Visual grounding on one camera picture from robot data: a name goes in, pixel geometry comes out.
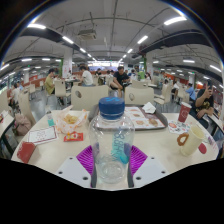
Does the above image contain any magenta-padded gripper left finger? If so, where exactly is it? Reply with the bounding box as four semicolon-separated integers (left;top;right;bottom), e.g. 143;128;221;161
54;144;98;189

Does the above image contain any pink backpack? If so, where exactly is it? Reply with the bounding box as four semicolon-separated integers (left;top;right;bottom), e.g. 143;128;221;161
12;113;33;137

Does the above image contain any flat round red coaster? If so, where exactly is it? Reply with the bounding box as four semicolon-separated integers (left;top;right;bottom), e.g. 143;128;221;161
198;142;208;155

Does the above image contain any cream chair with round hole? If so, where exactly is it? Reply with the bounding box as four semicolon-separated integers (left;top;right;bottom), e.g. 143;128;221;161
124;86;155;106
70;84;110;112

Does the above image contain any red paper cup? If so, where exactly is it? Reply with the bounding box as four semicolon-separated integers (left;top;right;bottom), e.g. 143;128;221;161
177;101;193;124

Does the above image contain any cream mug with brown handle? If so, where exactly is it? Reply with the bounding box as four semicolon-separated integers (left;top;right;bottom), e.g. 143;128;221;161
176;124;206;157

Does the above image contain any dark tray with paper liner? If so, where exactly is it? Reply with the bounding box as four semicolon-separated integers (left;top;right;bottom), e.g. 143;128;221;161
88;103;169;132

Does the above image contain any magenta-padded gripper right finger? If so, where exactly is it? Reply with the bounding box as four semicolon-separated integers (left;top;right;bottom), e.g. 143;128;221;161
127;144;168;189

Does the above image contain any white paper napkin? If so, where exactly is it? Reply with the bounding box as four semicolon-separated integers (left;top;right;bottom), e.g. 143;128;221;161
141;101;157;115

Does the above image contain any cream cafeteria table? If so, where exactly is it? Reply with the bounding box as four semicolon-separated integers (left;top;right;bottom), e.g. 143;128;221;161
0;111;16;138
206;113;224;135

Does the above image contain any small teal bottle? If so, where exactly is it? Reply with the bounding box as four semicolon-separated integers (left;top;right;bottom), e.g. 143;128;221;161
45;111;56;128

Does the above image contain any red wallet case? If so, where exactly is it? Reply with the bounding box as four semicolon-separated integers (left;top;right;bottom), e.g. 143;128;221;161
16;141;37;164

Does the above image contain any small red sauce packet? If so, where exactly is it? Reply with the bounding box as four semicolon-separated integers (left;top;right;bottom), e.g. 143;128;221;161
63;131;84;143

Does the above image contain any colourful printed leaflet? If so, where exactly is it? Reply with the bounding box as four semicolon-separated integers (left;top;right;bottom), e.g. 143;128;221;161
167;119;191;135

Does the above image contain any group of ceiling lights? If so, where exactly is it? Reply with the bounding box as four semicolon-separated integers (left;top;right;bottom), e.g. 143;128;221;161
0;15;224;89

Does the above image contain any group of cream chairs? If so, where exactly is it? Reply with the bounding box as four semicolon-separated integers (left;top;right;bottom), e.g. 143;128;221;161
0;74;188;126

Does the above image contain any ceiling air conditioner unit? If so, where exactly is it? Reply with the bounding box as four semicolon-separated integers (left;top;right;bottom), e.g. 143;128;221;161
77;29;98;41

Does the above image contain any white printed card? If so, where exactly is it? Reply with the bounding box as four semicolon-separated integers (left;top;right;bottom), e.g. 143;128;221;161
27;125;59;146

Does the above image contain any clear blue-capped water bottle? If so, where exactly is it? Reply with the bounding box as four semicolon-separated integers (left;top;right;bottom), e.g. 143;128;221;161
88;96;136;185

